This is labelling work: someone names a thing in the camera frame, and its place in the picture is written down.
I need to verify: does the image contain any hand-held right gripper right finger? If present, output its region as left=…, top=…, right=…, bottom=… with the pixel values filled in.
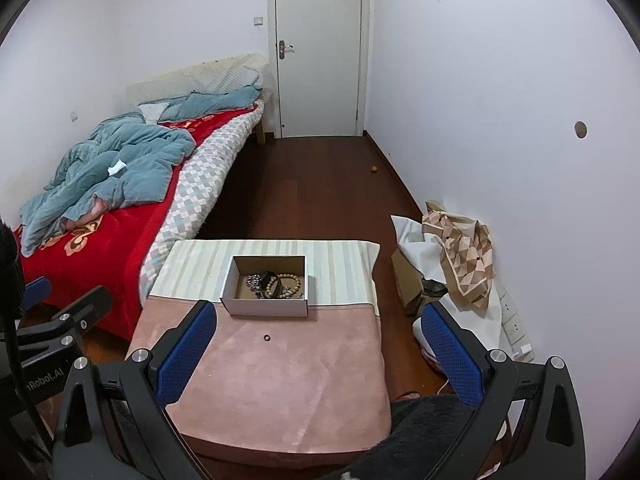
left=421, top=301, right=587, bottom=480

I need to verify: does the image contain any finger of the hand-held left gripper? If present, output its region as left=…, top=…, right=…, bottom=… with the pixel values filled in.
left=17, top=286, right=113, bottom=361
left=25, top=277, right=53, bottom=307

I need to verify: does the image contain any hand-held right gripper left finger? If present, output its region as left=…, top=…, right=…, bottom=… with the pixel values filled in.
left=52, top=299, right=218, bottom=480

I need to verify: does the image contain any white cardboard box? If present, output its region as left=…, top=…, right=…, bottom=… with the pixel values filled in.
left=220, top=255, right=309, bottom=317

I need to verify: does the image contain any black smart watch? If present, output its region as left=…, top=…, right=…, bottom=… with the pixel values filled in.
left=257, top=270, right=283, bottom=298

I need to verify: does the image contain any wooden bead bracelet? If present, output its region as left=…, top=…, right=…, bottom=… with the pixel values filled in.
left=265, top=273, right=303, bottom=301

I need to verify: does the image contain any bed with red blanket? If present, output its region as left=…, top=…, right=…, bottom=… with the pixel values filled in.
left=12, top=105, right=266, bottom=346

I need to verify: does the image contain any white power strip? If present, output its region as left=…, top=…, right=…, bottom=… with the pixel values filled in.
left=497, top=280, right=536, bottom=361

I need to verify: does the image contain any brown cardboard box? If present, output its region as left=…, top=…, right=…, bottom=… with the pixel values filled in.
left=391, top=250, right=426, bottom=318

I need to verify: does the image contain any pink suede mat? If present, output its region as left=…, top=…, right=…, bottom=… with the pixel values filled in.
left=125, top=296, right=392, bottom=453

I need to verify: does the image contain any brown patterned scarf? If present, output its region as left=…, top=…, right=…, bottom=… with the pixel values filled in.
left=421, top=201, right=496, bottom=311

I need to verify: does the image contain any pile of cloth and bags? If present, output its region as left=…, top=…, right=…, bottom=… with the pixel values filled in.
left=390, top=215, right=503, bottom=361

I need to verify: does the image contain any striped pale cloth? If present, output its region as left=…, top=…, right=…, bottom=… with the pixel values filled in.
left=150, top=239, right=381, bottom=317

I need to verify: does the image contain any wooden table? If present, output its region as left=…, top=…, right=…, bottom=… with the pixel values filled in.
left=190, top=435, right=393, bottom=473

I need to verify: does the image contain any blue quilt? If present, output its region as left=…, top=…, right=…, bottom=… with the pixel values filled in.
left=20, top=85, right=263, bottom=256

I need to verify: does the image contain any checkered bed sheet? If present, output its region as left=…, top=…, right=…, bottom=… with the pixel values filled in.
left=139, top=110, right=266, bottom=306

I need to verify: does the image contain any cream headboard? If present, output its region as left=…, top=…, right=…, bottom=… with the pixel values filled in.
left=126, top=52, right=267, bottom=111

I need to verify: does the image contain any striped pillow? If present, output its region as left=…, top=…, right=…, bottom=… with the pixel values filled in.
left=190, top=64, right=263, bottom=97

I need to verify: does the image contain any white door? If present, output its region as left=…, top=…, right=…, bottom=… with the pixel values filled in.
left=267, top=0, right=371, bottom=138

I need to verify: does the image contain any wooden bed frame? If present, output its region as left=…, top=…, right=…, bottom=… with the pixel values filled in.
left=255, top=92, right=275, bottom=145

